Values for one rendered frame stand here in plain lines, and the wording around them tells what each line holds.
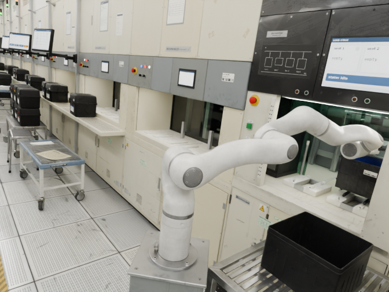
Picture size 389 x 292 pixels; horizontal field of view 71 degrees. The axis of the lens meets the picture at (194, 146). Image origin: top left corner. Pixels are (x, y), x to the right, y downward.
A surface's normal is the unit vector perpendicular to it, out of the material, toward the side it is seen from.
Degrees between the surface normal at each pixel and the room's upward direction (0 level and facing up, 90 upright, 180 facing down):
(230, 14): 90
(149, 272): 0
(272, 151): 93
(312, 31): 90
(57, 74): 90
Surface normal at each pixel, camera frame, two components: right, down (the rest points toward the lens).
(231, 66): -0.76, 0.07
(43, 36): -0.54, 0.00
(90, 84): 0.64, 0.26
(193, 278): 0.12, -0.96
